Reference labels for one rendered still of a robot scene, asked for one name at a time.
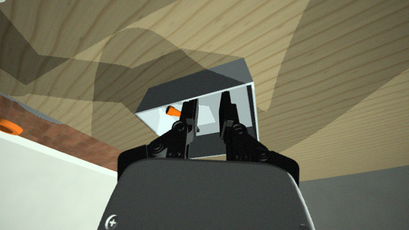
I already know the open grey steel box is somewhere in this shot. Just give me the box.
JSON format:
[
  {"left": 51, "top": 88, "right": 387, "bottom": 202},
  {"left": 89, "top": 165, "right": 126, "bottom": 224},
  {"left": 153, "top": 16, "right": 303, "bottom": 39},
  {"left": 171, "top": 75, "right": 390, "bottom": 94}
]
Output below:
[{"left": 135, "top": 57, "right": 259, "bottom": 159}]

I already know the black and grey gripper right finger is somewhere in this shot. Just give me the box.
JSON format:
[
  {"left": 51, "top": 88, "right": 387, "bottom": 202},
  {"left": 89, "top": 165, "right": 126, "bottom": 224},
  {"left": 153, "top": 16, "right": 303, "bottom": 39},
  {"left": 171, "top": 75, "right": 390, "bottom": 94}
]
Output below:
[{"left": 219, "top": 91, "right": 300, "bottom": 188}]

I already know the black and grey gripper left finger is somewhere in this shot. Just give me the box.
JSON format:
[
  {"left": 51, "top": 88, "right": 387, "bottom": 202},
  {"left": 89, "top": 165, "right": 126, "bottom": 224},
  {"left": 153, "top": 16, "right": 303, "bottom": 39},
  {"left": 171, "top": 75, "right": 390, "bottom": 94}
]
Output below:
[{"left": 117, "top": 98, "right": 199, "bottom": 182}]

